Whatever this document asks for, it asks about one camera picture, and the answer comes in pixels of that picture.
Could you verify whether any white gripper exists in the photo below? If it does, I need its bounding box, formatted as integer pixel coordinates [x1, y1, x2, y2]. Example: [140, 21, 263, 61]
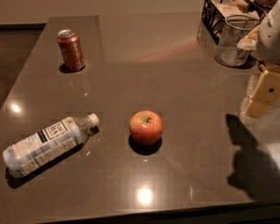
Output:
[242, 4, 280, 119]

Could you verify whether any red apple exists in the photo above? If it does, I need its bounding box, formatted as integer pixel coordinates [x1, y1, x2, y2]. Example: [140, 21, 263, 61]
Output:
[129, 110, 163, 145]

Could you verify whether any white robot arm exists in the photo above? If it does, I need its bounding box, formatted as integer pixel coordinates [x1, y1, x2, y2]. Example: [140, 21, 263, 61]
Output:
[237, 0, 280, 119]

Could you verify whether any blue label plastic bottle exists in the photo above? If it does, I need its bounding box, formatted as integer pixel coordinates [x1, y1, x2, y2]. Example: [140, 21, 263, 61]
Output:
[3, 114, 100, 178]

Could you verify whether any clear glass jar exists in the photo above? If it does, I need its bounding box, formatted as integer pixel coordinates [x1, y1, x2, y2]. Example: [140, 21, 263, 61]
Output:
[215, 14, 259, 67]

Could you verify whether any orange soda can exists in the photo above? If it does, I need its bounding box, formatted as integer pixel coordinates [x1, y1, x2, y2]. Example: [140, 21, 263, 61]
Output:
[57, 29, 86, 72]

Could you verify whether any black wire basket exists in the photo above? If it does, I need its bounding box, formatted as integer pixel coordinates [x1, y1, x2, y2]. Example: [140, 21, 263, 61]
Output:
[202, 0, 264, 44]

